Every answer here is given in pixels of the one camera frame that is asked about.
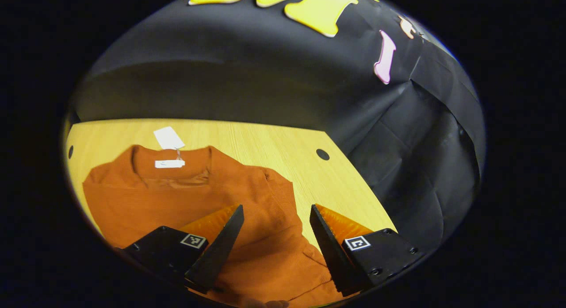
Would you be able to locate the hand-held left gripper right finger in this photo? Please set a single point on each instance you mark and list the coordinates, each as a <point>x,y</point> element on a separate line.
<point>327,250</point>

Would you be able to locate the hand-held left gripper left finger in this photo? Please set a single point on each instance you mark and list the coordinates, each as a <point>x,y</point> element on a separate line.
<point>221,250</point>

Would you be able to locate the orange button-up garment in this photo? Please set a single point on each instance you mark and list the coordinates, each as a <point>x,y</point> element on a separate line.
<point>177,202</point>

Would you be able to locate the white paper hang tag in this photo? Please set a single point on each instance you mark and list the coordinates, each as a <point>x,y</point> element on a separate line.
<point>168,137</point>

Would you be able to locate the black backdrop cloth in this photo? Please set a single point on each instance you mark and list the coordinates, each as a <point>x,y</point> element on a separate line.
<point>265,78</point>

